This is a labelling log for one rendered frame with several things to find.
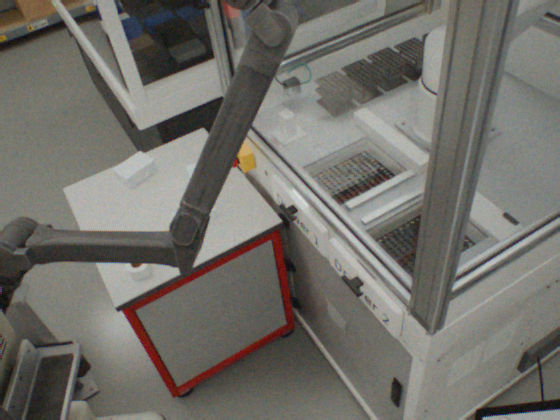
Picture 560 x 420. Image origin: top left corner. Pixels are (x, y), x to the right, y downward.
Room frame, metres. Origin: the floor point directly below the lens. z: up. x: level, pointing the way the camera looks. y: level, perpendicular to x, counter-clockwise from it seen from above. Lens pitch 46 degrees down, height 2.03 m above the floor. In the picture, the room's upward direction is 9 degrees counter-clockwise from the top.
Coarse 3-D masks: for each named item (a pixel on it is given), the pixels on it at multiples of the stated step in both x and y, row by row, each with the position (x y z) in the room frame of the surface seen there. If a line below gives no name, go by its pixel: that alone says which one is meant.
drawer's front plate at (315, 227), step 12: (276, 180) 1.17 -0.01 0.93; (276, 192) 1.18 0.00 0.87; (288, 192) 1.11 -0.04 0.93; (288, 204) 1.11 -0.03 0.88; (300, 204) 1.05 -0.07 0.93; (300, 216) 1.05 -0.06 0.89; (312, 216) 1.00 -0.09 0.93; (300, 228) 1.05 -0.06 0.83; (312, 228) 0.99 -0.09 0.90; (324, 228) 0.95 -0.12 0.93; (312, 240) 0.99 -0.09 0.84; (324, 240) 0.94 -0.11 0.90; (324, 252) 0.94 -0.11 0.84
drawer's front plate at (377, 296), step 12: (336, 240) 0.90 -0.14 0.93; (336, 252) 0.88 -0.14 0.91; (348, 252) 0.85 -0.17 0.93; (348, 264) 0.83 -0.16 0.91; (360, 276) 0.78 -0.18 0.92; (360, 288) 0.78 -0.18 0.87; (372, 288) 0.74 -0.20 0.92; (372, 300) 0.73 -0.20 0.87; (384, 300) 0.69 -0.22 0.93; (384, 312) 0.69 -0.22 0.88; (396, 312) 0.66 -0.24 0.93; (384, 324) 0.69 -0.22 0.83; (396, 324) 0.65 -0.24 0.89; (396, 336) 0.65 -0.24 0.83
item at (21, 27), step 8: (8, 8) 4.69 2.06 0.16; (16, 8) 4.71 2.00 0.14; (0, 16) 4.60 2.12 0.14; (8, 16) 4.57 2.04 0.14; (16, 16) 4.55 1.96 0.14; (48, 16) 4.41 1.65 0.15; (56, 16) 4.42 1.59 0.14; (0, 24) 4.44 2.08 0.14; (8, 24) 4.42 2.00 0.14; (16, 24) 4.39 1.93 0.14; (24, 24) 4.36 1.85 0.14; (32, 24) 4.33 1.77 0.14; (40, 24) 4.36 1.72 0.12; (48, 24) 4.38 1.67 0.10; (0, 32) 4.29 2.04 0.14; (8, 32) 4.24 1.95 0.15; (16, 32) 4.26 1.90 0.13; (24, 32) 4.29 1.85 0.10; (0, 40) 4.20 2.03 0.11; (8, 40) 4.22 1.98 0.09
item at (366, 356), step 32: (288, 224) 1.19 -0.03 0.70; (288, 256) 1.23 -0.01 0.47; (320, 256) 1.02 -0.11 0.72; (320, 288) 1.03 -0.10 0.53; (544, 288) 0.76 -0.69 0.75; (320, 320) 1.05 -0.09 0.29; (352, 320) 0.87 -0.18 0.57; (512, 320) 0.72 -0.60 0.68; (544, 320) 0.80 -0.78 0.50; (352, 352) 0.87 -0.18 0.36; (384, 352) 0.72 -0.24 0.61; (448, 352) 0.62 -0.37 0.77; (480, 352) 0.68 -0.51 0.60; (512, 352) 0.76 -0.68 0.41; (544, 352) 0.81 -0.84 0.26; (352, 384) 0.87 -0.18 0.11; (384, 384) 0.71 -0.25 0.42; (416, 384) 0.59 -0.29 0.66; (448, 384) 0.64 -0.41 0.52; (480, 384) 0.71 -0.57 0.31; (512, 384) 0.79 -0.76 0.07; (384, 416) 0.70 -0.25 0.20; (416, 416) 0.58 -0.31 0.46; (448, 416) 0.66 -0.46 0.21
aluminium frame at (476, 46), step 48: (480, 0) 0.60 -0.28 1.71; (480, 48) 0.58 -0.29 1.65; (480, 96) 0.57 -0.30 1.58; (432, 144) 0.64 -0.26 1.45; (480, 144) 0.58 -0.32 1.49; (432, 192) 0.63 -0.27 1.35; (432, 240) 0.61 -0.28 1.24; (528, 240) 0.68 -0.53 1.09; (432, 288) 0.60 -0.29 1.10; (480, 288) 0.63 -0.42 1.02
